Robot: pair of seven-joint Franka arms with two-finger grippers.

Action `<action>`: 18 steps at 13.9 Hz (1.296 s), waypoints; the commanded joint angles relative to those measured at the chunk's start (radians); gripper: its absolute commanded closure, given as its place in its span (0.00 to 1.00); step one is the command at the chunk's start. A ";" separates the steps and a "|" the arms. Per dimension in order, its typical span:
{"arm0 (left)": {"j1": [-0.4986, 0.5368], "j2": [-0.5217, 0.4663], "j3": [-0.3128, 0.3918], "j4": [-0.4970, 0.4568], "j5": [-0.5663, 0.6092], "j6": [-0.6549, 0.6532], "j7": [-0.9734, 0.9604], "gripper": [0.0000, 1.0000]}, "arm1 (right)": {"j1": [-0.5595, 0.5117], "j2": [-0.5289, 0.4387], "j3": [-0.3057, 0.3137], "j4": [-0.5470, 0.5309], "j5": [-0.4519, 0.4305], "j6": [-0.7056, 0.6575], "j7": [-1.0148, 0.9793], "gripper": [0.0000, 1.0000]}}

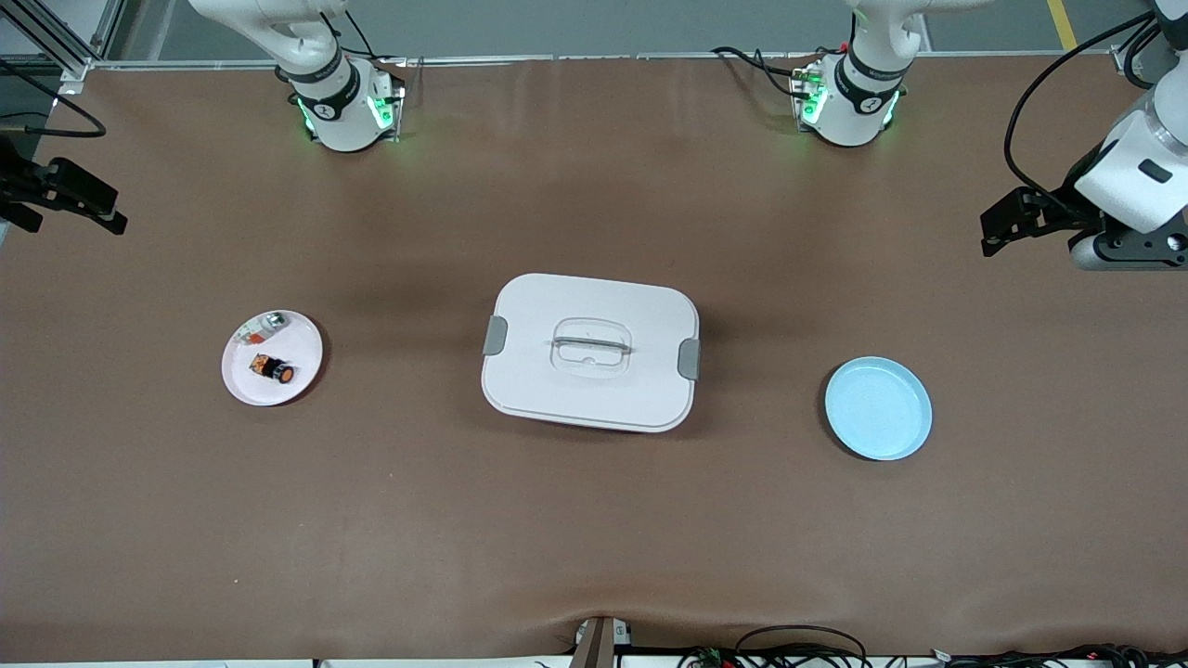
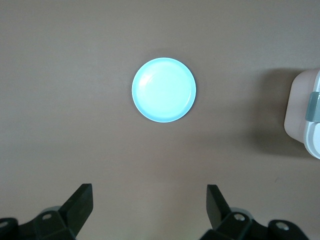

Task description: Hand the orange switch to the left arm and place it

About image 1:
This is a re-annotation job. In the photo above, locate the white lidded storage box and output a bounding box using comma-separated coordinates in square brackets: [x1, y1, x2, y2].
[481, 273, 702, 434]

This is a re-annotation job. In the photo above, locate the light blue round plate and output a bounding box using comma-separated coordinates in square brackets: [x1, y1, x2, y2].
[824, 356, 934, 462]

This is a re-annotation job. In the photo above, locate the pink round plate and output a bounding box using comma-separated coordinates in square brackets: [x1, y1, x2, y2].
[221, 310, 325, 407]

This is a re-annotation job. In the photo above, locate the white switch with orange tab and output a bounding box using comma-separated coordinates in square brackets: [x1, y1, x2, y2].
[237, 314, 290, 347]

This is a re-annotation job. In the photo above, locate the black cable bundle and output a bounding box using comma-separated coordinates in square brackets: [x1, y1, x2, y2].
[678, 624, 1188, 668]

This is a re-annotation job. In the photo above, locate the grey mounting bracket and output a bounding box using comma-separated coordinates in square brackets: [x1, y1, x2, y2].
[570, 615, 633, 668]

